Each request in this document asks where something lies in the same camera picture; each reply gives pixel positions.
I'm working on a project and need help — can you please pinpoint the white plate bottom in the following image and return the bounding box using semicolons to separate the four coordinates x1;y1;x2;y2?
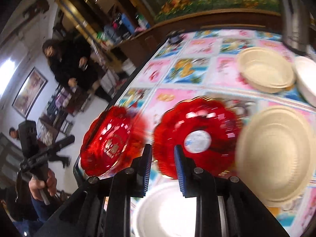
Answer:
132;181;197;237

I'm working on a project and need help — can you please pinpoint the red plastic plate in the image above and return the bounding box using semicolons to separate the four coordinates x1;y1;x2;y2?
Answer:
153;96;243;179
80;106;146;177

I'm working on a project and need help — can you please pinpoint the cream paper plate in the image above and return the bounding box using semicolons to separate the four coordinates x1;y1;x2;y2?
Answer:
236;105;315;207

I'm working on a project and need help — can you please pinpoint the cream bowl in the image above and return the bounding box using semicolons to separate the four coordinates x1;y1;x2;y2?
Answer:
237;47;296;94

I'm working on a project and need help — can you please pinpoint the operator left hand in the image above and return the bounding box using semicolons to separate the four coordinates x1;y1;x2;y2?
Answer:
28;169;57;201

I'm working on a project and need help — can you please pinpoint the person in black standing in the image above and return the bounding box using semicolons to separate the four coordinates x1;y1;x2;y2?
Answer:
42;38;99;91

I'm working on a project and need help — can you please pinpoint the white bucket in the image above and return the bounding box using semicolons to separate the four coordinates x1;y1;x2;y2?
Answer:
122;58;136;76

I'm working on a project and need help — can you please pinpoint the wooden counter cabinet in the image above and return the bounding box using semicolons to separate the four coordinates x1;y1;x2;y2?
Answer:
110;8;282;67

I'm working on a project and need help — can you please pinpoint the colourful printed tablecloth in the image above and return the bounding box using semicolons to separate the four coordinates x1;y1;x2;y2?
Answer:
113;29;315;236

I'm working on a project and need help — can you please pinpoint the small black jar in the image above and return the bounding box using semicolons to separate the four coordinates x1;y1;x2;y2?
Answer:
168;31;183;44

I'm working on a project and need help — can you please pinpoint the blue bottle on counter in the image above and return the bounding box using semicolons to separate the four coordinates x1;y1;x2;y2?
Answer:
121;13;135;35

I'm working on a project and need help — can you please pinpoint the steel thermos jug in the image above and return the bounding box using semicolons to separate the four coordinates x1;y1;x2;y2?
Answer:
281;0;310;56

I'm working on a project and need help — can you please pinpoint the framed wall picture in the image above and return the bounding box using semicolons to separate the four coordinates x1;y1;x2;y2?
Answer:
12;67;48;119

